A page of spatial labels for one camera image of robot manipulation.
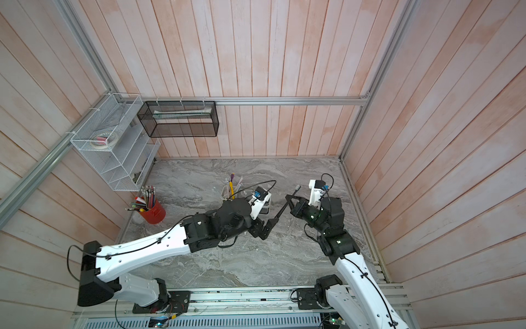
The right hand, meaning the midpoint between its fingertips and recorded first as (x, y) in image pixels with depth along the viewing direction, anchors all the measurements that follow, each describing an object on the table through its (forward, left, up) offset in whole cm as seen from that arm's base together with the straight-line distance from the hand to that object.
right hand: (286, 196), depth 73 cm
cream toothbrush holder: (+11, +23, -12) cm, 28 cm away
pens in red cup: (+4, +59, -11) cm, 60 cm away
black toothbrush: (+1, -4, +4) cm, 6 cm away
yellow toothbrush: (+11, +23, -8) cm, 26 cm away
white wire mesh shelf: (+10, +63, +5) cm, 64 cm away
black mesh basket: (+47, +53, 0) cm, 71 cm away
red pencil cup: (+1, +56, -17) cm, 59 cm away
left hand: (-8, +7, 0) cm, 11 cm away
